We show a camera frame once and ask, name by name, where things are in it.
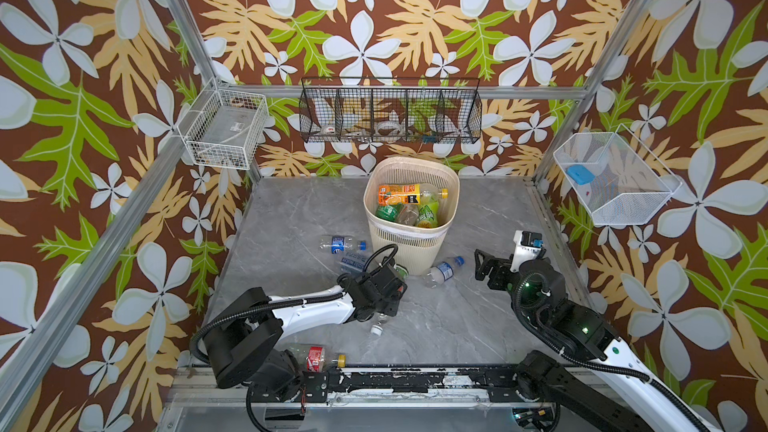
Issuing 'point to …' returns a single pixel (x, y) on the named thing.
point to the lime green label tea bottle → (428, 214)
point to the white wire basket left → (224, 129)
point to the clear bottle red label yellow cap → (308, 358)
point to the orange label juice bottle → (418, 194)
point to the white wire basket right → (612, 177)
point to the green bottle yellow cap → (388, 211)
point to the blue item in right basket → (580, 174)
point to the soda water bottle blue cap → (350, 257)
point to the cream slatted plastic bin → (418, 249)
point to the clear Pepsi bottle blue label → (337, 244)
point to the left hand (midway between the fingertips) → (392, 294)
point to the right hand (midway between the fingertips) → (487, 254)
